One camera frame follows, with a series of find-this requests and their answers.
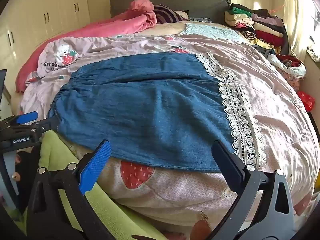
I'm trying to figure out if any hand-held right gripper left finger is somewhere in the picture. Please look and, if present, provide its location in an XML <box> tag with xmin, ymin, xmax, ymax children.
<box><xmin>27</xmin><ymin>140</ymin><xmax>113</xmax><ymax>240</ymax></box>

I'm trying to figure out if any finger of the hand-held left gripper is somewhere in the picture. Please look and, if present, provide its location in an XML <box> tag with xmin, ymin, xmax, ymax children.
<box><xmin>31</xmin><ymin>117</ymin><xmax>60</xmax><ymax>137</ymax></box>
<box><xmin>0</xmin><ymin>111</ymin><xmax>39</xmax><ymax>130</ymax></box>

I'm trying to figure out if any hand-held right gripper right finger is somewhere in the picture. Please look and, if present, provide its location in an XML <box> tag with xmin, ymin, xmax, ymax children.
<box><xmin>211</xmin><ymin>140</ymin><xmax>297</xmax><ymax>240</ymax></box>

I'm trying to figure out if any blue denim pants lace trim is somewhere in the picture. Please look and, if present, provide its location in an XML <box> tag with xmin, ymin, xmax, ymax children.
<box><xmin>47</xmin><ymin>52</ymin><xmax>268</xmax><ymax>173</ymax></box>

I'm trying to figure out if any person's left hand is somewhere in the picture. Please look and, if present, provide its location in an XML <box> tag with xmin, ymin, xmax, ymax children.
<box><xmin>11</xmin><ymin>154</ymin><xmax>23</xmax><ymax>182</ymax></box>

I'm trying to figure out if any lime green cloth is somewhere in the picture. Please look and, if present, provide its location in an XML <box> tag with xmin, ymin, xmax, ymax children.
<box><xmin>37</xmin><ymin>130</ymin><xmax>160</xmax><ymax>240</ymax></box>

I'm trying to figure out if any pink strawberry print duvet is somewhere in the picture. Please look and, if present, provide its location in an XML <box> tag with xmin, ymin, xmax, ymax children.
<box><xmin>20</xmin><ymin>21</ymin><xmax>319</xmax><ymax>240</ymax></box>

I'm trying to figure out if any red plastic bag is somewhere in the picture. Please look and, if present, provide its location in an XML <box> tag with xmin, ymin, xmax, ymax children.
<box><xmin>297</xmin><ymin>91</ymin><xmax>315</xmax><ymax>112</ymax></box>

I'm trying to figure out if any cream wardrobe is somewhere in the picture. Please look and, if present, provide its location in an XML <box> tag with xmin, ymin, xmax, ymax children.
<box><xmin>0</xmin><ymin>0</ymin><xmax>90</xmax><ymax>85</ymax></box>

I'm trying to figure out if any white and red garment heap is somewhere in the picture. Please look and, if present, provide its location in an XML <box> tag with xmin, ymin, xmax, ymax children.
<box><xmin>267</xmin><ymin>54</ymin><xmax>307</xmax><ymax>78</ymax></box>

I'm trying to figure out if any coral pink blanket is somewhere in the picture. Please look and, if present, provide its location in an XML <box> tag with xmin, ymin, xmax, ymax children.
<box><xmin>15</xmin><ymin>0</ymin><xmax>158</xmax><ymax>93</ymax></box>

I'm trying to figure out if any pile of folded clothes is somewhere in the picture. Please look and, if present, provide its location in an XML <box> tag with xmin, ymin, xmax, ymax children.
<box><xmin>224</xmin><ymin>3</ymin><xmax>290</xmax><ymax>55</ymax></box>

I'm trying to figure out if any purple striped pillow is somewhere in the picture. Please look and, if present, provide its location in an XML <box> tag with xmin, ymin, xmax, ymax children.
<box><xmin>153</xmin><ymin>4</ymin><xmax>187</xmax><ymax>24</ymax></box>

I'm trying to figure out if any cream curtain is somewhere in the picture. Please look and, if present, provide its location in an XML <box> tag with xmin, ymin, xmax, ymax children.
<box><xmin>282</xmin><ymin>0</ymin><xmax>316</xmax><ymax>63</ymax></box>

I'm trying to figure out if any grey bed headboard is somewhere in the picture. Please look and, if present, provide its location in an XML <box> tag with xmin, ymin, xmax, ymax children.
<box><xmin>109</xmin><ymin>0</ymin><xmax>232</xmax><ymax>23</ymax></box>

